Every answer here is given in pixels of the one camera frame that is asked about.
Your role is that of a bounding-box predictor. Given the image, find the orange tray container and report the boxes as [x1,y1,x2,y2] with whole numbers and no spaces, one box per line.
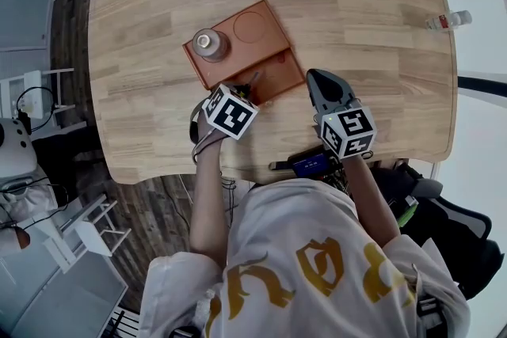
[181,0,307,107]

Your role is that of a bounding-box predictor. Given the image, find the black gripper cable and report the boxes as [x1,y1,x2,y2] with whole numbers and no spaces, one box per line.
[189,103,204,165]

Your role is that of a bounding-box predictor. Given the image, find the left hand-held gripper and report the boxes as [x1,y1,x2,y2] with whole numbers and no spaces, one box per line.
[200,82,260,142]

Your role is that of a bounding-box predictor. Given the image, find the black office chair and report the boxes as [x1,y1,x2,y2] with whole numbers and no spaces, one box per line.
[372,160,506,302]

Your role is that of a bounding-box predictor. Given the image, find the clear plastic bottle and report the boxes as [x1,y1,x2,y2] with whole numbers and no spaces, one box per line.
[425,9,474,31]

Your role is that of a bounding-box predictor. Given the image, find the white printed t-shirt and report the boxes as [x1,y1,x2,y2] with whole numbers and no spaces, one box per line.
[137,177,472,338]

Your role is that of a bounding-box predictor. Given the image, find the black device with blue screen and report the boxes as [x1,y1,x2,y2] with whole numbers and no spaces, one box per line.
[269,148,337,179]

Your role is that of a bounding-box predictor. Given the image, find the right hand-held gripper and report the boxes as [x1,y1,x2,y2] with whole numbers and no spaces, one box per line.
[306,68,378,161]

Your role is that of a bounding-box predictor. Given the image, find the clear glass jar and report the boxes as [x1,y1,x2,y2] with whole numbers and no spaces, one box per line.
[192,28,232,63]

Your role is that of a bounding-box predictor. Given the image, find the white shelf frame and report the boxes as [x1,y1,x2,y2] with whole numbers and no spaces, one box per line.
[0,67,87,131]

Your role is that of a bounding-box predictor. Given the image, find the person's right forearm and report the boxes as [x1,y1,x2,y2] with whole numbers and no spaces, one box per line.
[339,153,402,249]

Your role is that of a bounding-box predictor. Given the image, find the person's left forearm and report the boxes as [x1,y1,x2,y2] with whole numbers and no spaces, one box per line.
[189,121,231,263]

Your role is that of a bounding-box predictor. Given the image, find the white rounded device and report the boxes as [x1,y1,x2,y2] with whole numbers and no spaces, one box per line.
[0,117,39,181]

